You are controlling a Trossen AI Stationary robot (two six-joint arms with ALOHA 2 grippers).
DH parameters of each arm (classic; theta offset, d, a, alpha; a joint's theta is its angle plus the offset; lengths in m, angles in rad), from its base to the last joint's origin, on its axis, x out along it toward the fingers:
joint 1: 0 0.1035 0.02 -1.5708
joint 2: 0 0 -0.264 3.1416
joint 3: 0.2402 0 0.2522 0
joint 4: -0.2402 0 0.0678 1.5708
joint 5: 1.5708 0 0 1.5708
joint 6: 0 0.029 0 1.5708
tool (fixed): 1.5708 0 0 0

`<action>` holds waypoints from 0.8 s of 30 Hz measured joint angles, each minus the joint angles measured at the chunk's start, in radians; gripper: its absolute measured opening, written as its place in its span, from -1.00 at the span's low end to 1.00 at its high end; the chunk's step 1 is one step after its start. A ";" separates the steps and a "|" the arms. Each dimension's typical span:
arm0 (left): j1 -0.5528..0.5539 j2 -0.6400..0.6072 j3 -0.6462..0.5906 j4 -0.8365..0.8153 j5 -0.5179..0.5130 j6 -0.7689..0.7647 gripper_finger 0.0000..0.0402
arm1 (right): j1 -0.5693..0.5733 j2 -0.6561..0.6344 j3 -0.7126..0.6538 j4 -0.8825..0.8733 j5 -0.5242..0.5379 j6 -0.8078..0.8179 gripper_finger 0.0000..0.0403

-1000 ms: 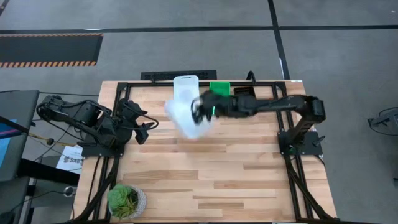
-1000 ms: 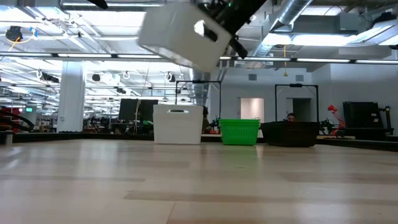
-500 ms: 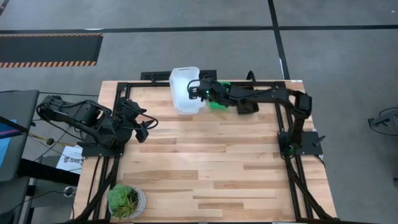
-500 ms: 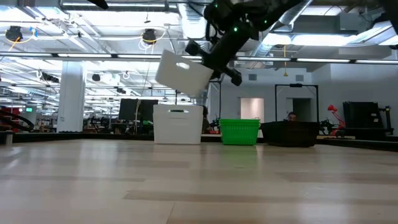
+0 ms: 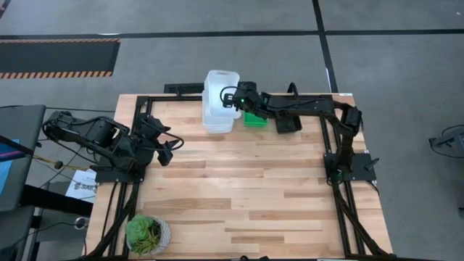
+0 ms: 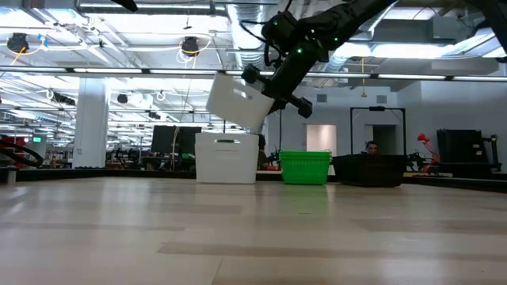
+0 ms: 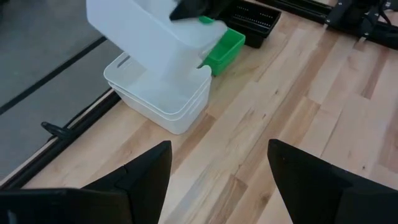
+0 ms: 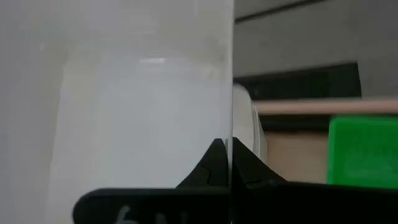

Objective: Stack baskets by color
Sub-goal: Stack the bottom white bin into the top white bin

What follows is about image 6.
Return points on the black equipment rack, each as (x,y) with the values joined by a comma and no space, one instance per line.
(461,146)

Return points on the silver round air duct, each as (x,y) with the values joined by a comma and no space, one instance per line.
(236,39)

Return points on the long ceiling light bar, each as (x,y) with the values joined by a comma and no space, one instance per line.
(111,70)

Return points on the black computer monitor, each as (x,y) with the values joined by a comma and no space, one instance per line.
(163,139)
(190,139)

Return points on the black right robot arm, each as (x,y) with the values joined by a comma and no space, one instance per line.
(348,16)

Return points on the black plastic basket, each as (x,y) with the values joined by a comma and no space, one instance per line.
(370,172)

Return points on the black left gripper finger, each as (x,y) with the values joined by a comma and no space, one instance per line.
(126,3)

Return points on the red curved machine part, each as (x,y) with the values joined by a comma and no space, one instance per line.
(20,152)

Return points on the red desk lamp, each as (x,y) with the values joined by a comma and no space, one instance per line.
(428,146)

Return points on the black table edge rail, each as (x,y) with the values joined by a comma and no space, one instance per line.
(99,174)

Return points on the person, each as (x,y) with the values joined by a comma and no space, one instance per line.
(371,147)
(262,154)

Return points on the white building column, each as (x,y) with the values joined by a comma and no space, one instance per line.
(91,122)

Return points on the black metal stand frame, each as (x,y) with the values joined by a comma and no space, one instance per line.
(378,108)

